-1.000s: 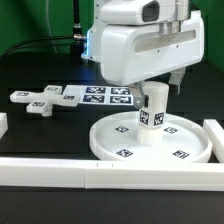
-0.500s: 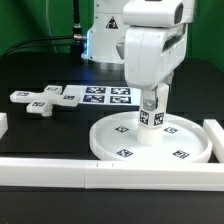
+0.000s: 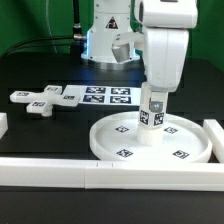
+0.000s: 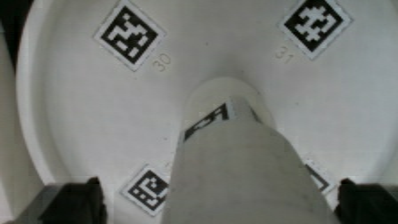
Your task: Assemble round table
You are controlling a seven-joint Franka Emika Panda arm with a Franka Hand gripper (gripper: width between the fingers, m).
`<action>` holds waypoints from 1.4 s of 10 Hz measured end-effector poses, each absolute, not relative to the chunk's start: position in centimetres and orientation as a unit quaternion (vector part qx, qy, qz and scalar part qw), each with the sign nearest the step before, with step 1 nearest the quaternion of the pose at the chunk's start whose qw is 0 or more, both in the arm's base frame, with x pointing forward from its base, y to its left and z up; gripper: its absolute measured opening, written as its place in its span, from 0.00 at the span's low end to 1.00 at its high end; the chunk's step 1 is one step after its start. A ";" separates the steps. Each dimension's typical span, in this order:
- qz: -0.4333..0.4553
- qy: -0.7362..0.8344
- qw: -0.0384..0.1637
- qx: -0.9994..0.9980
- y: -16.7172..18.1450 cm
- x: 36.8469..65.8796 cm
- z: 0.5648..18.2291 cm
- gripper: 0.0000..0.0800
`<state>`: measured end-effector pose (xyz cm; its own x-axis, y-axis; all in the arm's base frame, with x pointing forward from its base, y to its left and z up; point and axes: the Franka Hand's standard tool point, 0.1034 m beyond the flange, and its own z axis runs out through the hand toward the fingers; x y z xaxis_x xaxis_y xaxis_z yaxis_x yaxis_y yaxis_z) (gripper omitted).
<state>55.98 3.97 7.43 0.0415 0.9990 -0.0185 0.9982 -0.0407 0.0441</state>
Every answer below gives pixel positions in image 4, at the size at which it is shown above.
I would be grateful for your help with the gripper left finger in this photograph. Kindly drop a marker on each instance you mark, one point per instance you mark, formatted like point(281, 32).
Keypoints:
point(68, 204)

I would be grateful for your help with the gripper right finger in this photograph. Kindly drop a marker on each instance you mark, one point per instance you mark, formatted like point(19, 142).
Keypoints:
point(367, 203)

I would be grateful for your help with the white round table top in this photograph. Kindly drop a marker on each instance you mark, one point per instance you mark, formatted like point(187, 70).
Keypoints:
point(116, 56)

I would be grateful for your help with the white cylindrical table leg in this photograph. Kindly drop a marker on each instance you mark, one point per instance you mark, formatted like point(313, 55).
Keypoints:
point(241, 182)

